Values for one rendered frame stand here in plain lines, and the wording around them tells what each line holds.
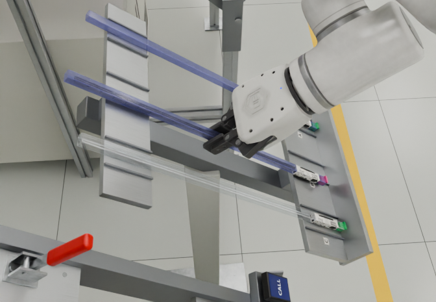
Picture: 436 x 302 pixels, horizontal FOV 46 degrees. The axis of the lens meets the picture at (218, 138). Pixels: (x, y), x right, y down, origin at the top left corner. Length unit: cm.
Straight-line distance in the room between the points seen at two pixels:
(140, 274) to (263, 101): 28
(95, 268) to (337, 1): 44
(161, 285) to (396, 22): 43
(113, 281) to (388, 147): 146
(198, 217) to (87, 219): 84
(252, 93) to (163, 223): 105
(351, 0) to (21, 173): 149
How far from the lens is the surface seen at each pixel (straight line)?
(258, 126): 70
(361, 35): 66
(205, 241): 110
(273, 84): 72
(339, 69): 66
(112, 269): 63
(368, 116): 204
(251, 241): 169
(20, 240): 58
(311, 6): 68
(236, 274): 164
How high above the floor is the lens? 154
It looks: 55 degrees down
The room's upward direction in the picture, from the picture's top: straight up
